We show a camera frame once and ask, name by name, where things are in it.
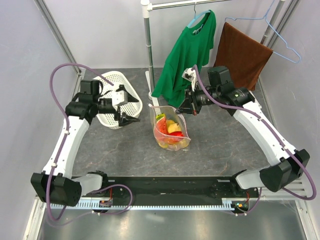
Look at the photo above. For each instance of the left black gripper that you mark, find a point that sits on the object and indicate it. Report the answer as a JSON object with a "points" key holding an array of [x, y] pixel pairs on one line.
{"points": [[125, 119]]}

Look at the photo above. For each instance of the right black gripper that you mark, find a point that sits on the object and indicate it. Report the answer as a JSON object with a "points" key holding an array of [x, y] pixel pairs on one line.
{"points": [[185, 108]]}

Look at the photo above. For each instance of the pale yellow pear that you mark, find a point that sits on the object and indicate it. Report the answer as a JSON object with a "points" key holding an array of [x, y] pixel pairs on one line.
{"points": [[174, 127]]}

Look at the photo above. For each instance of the orange peach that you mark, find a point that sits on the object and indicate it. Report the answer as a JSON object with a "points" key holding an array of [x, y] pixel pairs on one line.
{"points": [[169, 122]]}

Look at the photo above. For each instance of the red mango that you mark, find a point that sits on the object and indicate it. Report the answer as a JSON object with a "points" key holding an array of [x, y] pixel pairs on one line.
{"points": [[177, 134]]}

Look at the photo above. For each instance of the clear zip top bag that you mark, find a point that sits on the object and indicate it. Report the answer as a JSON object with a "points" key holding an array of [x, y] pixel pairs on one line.
{"points": [[169, 111]]}

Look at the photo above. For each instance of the watermelon slice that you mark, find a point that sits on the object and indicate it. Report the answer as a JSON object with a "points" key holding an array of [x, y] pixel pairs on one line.
{"points": [[161, 126]]}

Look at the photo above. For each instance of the yellow banana bunch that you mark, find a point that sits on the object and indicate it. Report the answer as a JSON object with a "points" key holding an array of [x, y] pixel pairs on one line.
{"points": [[160, 116]]}

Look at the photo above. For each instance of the yellow mango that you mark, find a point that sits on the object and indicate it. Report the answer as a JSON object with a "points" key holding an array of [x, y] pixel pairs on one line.
{"points": [[173, 145]]}

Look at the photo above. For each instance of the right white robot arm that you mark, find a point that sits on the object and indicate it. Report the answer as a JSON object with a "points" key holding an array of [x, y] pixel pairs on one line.
{"points": [[286, 163]]}

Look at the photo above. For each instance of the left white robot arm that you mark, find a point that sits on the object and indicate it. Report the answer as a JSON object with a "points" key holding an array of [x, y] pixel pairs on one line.
{"points": [[55, 183]]}

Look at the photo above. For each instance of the white perforated plastic basket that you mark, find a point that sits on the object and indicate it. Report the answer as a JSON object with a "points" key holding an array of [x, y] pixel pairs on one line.
{"points": [[110, 82]]}

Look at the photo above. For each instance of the green t-shirt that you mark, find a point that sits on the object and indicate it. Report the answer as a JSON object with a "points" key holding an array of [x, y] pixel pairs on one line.
{"points": [[192, 47]]}

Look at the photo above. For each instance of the brown towel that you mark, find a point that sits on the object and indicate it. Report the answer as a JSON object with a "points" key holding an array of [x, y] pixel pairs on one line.
{"points": [[243, 56]]}

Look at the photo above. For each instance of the teal shirt hanger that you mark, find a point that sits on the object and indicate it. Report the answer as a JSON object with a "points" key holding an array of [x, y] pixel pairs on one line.
{"points": [[196, 16]]}

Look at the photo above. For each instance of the white clothes rack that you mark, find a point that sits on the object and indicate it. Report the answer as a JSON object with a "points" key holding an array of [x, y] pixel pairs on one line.
{"points": [[148, 7]]}

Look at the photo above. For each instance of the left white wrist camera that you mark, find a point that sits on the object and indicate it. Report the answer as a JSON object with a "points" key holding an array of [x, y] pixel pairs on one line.
{"points": [[118, 99]]}

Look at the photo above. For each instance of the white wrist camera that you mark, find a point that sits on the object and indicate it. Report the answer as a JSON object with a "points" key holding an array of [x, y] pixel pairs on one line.
{"points": [[190, 75], [118, 99]]}

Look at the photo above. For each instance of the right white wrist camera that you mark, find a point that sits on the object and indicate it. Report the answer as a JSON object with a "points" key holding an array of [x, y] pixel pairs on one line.
{"points": [[190, 75]]}

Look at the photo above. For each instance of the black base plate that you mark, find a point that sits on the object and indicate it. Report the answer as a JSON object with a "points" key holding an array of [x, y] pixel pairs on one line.
{"points": [[171, 191]]}

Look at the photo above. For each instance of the white slotted cable duct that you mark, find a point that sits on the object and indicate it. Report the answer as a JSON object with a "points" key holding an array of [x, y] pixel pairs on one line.
{"points": [[90, 204]]}

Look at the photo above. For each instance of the light blue wire hanger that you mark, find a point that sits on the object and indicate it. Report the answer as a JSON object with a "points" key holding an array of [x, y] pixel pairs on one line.
{"points": [[270, 27]]}

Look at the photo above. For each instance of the left aluminium frame post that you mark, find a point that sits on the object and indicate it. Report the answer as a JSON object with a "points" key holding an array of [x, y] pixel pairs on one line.
{"points": [[44, 9]]}

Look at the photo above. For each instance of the aluminium frame post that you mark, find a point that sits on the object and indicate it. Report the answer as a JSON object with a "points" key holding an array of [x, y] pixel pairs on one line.
{"points": [[44, 9], [288, 13]]}

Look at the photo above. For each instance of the right aluminium frame post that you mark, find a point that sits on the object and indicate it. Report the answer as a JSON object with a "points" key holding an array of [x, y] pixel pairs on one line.
{"points": [[288, 13]]}

